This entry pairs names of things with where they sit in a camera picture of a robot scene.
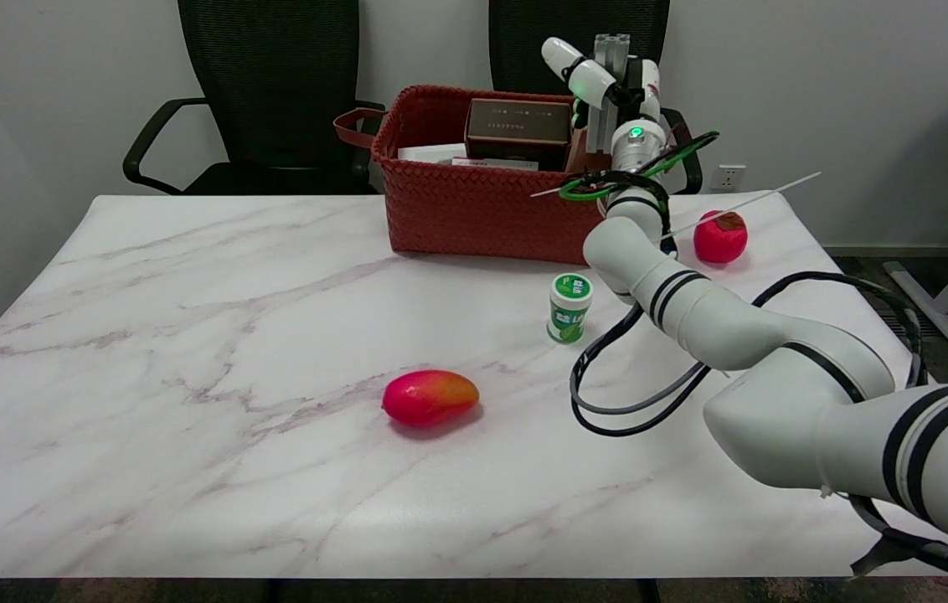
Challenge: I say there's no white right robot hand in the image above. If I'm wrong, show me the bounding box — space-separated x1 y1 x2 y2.
541 36 664 133

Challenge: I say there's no light wooden block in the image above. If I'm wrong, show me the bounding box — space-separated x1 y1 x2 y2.
565 126 614 175

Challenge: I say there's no dark brown rectangular box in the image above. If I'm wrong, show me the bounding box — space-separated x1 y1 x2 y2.
463 98 574 172

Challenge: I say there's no brown woven storage basket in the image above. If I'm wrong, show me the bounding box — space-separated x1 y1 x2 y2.
333 84 697 265

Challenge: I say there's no black mesh office chair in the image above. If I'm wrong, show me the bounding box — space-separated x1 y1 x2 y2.
122 0 383 197
487 0 704 196

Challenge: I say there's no white red flat box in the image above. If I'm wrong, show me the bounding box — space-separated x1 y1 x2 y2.
450 156 541 172

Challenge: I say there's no white zip tie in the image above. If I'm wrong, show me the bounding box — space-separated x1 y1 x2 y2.
529 171 823 242

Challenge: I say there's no red persimmon fruit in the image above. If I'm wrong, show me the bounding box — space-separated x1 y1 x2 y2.
693 209 750 266

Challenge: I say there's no green white gum bottle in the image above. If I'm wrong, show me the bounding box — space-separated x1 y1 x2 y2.
546 272 595 345

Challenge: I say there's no red orange mango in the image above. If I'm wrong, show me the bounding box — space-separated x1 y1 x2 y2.
382 369 481 429

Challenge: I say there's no green robot cable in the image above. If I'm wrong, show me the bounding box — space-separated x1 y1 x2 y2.
559 130 721 203

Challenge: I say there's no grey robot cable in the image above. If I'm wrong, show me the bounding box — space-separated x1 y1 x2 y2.
574 360 711 418

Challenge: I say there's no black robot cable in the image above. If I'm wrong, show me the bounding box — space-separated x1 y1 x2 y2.
569 271 948 589

